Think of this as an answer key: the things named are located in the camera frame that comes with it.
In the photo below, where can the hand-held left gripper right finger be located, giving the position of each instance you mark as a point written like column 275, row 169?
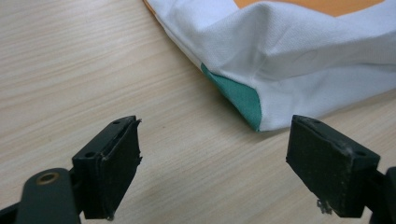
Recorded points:
column 330, row 168

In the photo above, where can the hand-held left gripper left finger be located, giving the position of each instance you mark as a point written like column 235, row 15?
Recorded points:
column 107, row 174

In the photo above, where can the white cloth with coloured patches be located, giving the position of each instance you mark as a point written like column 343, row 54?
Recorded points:
column 280, row 62

